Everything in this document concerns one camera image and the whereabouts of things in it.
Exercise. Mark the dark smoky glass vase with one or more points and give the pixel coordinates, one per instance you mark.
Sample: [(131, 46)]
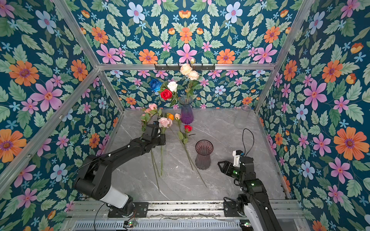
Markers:
[(204, 149)]

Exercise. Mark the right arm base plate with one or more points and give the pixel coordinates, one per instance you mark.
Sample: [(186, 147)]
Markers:
[(231, 209)]

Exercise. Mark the aluminium front rail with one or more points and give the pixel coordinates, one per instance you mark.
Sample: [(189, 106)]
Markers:
[(283, 209)]

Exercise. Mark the orange artificial flower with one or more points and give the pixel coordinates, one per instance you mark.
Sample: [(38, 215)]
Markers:
[(170, 116)]

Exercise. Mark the blue artificial rose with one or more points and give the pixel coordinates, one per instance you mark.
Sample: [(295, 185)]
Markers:
[(155, 85)]

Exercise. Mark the black wall hook rack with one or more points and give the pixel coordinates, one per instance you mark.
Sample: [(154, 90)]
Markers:
[(178, 67)]

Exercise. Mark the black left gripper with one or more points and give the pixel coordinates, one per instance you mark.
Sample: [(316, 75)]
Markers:
[(163, 139)]

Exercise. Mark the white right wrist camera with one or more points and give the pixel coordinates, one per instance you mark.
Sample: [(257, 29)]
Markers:
[(237, 154)]

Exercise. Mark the cream peach rose bud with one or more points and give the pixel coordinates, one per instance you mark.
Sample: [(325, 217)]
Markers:
[(177, 116)]

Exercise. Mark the red rose at pile edge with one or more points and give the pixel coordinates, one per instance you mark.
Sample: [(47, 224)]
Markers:
[(183, 137)]

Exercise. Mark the red artificial rose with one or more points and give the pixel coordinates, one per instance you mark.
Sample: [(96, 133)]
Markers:
[(166, 94)]

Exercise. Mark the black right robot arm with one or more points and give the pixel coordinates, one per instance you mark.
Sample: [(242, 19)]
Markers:
[(253, 203)]

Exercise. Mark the purple blue glass vase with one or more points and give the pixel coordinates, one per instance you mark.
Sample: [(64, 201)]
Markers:
[(186, 116)]

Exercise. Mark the cream pink peony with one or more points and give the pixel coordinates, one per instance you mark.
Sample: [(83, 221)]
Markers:
[(192, 76)]

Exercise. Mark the pink carnation top flower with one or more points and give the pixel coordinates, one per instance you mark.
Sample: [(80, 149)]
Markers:
[(147, 115)]

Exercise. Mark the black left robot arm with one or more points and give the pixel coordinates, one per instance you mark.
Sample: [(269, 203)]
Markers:
[(94, 176)]

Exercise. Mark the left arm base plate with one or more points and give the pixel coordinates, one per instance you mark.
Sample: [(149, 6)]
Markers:
[(130, 210)]

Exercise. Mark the clear glass vase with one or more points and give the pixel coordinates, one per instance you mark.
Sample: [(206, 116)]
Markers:
[(242, 117)]

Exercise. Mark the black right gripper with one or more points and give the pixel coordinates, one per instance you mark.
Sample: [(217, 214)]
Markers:
[(227, 165)]

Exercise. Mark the light pink peony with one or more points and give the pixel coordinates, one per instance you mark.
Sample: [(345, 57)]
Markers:
[(165, 122)]

